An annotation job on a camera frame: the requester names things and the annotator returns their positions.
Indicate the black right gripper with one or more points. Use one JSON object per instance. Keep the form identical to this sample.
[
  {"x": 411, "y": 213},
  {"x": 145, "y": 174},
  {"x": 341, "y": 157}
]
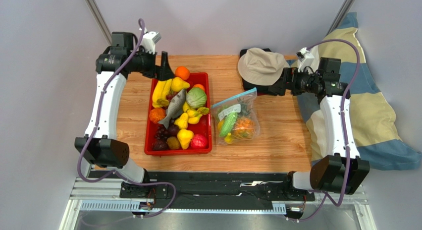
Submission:
[{"x": 285, "y": 83}]

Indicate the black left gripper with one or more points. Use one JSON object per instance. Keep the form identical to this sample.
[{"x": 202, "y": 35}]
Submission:
[{"x": 163, "y": 72}]

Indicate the orange toy pineapple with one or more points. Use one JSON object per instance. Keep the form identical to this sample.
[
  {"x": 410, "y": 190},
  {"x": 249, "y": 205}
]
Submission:
[{"x": 244, "y": 128}]

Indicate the clear zip top bag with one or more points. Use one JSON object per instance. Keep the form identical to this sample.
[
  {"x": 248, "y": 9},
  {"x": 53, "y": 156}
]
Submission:
[{"x": 220, "y": 110}]

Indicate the green toy cucumber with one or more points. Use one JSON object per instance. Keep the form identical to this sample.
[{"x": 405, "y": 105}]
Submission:
[{"x": 230, "y": 120}]

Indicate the orange toy mango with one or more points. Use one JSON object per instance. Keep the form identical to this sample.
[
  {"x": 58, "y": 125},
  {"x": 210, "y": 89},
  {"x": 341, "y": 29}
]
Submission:
[{"x": 220, "y": 124}]

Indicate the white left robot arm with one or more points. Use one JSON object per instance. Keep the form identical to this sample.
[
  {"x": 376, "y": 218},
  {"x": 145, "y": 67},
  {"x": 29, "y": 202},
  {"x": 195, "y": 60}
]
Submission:
[{"x": 99, "y": 145}]

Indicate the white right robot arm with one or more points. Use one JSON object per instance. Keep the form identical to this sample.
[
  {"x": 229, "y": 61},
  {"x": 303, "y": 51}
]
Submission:
[{"x": 341, "y": 170}]

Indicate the yellow toy pear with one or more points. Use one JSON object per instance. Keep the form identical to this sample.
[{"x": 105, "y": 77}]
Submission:
[{"x": 179, "y": 84}]

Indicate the orange toy orange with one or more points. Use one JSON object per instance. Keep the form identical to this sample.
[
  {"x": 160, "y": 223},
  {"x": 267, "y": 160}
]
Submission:
[{"x": 182, "y": 72}]

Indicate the yellow toy banana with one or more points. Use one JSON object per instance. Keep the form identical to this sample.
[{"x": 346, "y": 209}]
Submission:
[{"x": 162, "y": 89}]

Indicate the beige bucket hat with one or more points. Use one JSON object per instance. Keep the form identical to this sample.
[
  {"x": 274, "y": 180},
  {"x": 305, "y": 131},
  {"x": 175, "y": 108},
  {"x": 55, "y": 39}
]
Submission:
[{"x": 262, "y": 68}]

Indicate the grey toy fish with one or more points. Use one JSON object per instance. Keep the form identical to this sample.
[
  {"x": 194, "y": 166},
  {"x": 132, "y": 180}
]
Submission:
[{"x": 174, "y": 108}]

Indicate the green toy cabbage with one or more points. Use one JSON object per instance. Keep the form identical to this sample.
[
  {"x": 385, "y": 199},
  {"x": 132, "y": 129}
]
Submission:
[{"x": 196, "y": 98}]

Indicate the orange toy pumpkin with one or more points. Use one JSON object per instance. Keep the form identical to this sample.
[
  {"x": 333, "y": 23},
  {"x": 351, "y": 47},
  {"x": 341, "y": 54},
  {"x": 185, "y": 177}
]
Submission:
[{"x": 156, "y": 115}]

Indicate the yellow toy bananas bunch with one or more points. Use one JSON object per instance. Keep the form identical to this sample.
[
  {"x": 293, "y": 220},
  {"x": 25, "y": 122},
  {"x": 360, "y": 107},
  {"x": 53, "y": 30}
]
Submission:
[{"x": 190, "y": 116}]

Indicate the dark purple toy grapes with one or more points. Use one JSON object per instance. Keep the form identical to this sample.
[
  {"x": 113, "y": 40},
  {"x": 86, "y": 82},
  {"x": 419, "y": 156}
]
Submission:
[{"x": 164, "y": 133}]

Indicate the yellow toy bell pepper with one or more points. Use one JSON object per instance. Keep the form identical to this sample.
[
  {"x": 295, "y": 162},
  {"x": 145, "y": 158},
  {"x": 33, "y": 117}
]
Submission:
[{"x": 185, "y": 137}]

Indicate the brown toy kiwi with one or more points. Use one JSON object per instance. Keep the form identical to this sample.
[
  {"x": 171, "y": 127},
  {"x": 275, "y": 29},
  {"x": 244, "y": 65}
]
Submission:
[{"x": 173, "y": 143}]

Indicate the dark red toy plum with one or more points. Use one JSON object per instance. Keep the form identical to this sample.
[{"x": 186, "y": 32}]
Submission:
[{"x": 160, "y": 145}]

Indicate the red toy strawberry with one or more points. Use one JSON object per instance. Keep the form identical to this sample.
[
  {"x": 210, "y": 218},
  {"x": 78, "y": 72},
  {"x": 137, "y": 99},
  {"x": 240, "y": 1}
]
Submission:
[{"x": 199, "y": 142}]

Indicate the striped pillow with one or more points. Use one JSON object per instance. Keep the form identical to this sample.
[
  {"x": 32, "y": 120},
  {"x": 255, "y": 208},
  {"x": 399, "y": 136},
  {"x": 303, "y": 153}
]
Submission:
[{"x": 372, "y": 118}]

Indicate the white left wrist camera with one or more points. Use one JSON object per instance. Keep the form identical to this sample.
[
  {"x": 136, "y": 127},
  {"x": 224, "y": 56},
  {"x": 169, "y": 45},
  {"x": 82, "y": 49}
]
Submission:
[{"x": 149, "y": 41}]

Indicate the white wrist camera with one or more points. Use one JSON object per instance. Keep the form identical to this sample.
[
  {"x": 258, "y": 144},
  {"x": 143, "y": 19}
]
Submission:
[
  {"x": 305, "y": 59},
  {"x": 149, "y": 41}
]

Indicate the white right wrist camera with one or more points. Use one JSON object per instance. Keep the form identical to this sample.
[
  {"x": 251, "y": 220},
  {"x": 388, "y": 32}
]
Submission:
[{"x": 305, "y": 59}]

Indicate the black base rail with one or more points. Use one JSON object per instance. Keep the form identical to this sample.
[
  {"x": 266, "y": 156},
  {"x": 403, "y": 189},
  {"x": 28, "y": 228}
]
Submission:
[{"x": 217, "y": 191}]

